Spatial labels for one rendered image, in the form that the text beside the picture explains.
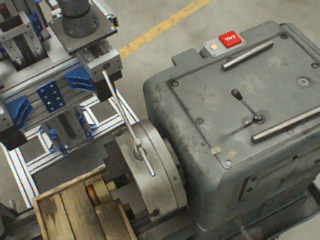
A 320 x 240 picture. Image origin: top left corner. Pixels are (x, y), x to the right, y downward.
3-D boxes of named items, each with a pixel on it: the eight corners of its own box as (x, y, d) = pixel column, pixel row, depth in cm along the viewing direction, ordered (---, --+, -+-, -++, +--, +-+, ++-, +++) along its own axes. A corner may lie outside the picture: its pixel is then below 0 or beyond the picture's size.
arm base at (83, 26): (58, 23, 146) (50, 3, 138) (89, 8, 150) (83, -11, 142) (72, 43, 139) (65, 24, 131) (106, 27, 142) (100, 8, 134)
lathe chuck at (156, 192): (138, 145, 136) (131, 105, 108) (176, 218, 122) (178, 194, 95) (118, 154, 134) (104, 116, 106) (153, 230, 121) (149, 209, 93)
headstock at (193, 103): (264, 79, 159) (283, 11, 126) (337, 162, 134) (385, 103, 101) (147, 132, 148) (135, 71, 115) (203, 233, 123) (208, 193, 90)
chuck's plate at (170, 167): (147, 141, 137) (141, 101, 109) (185, 213, 123) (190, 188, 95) (138, 145, 136) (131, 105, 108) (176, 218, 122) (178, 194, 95)
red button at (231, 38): (232, 33, 123) (233, 29, 121) (241, 44, 120) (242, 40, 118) (217, 40, 122) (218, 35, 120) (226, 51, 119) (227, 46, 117)
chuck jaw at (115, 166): (133, 162, 116) (121, 131, 112) (137, 168, 111) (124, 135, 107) (103, 176, 114) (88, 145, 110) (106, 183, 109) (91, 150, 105)
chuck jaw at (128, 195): (141, 176, 110) (157, 206, 103) (144, 184, 114) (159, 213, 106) (109, 191, 108) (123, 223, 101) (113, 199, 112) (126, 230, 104)
